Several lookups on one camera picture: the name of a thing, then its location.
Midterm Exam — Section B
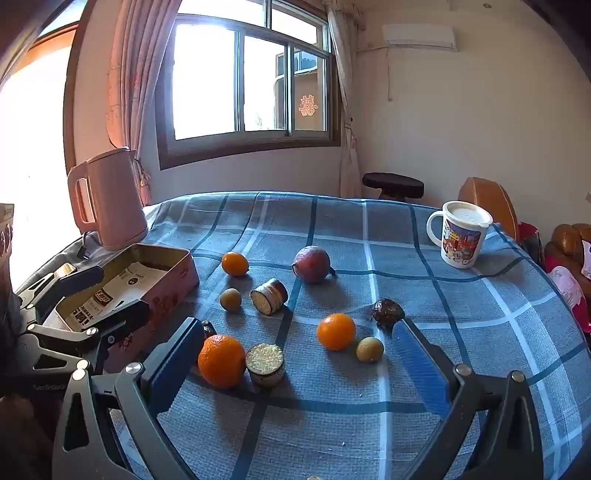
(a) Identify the pale pink curtain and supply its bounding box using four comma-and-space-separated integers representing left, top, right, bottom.
323, 0, 363, 199

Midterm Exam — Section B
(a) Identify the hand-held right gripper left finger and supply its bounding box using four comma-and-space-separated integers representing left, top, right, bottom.
52, 316, 205, 480

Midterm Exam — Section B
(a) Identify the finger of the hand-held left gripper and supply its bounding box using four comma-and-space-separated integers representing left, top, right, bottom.
27, 300, 152, 376
14, 263, 105, 324

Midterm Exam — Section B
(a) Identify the small orange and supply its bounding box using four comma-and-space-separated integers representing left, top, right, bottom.
221, 251, 250, 277

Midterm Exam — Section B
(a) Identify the brown framed sliding window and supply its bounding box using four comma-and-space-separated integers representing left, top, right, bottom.
154, 0, 343, 171

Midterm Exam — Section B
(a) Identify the pink electric kettle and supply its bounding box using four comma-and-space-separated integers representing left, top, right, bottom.
67, 147, 149, 251

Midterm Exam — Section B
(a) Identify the red round radish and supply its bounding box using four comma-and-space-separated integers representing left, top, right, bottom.
291, 246, 337, 284

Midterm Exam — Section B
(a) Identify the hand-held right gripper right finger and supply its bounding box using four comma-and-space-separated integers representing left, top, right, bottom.
392, 318, 546, 480

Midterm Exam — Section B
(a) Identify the purple sugarcane piece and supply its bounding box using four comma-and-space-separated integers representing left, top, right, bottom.
250, 278, 289, 316
245, 343, 286, 387

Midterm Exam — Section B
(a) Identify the printed paper leaflet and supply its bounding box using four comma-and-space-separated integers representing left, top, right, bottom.
55, 261, 169, 333

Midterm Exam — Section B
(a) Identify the blue plaid tablecloth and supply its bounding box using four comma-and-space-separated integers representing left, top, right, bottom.
18, 191, 587, 480

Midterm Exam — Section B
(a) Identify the white mug lid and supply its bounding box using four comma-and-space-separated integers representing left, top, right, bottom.
442, 200, 494, 228

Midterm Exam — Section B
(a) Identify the pink tin box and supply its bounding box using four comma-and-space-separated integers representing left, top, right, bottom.
41, 243, 200, 365

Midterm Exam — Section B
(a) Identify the small tan longan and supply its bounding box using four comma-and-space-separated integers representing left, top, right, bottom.
219, 288, 242, 313
356, 336, 385, 363

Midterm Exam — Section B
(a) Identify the large bright side window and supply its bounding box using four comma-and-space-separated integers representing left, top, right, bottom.
0, 23, 93, 291

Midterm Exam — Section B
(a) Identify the white cartoon print mug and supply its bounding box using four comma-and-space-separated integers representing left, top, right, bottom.
426, 210, 491, 270

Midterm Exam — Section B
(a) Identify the pink patterned curtain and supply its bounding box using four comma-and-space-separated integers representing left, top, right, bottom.
106, 0, 181, 208

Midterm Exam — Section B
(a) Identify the medium orange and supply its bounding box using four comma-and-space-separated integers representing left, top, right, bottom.
316, 313, 357, 352

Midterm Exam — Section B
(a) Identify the black power plug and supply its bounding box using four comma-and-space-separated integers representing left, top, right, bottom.
76, 231, 100, 259

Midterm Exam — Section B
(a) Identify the dark round stool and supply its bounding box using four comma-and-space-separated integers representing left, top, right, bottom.
361, 172, 425, 202

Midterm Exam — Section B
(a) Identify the large orange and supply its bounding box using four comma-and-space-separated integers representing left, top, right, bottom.
198, 335, 247, 389

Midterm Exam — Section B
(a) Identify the white air conditioner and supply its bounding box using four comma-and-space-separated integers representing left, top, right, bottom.
382, 24, 457, 51

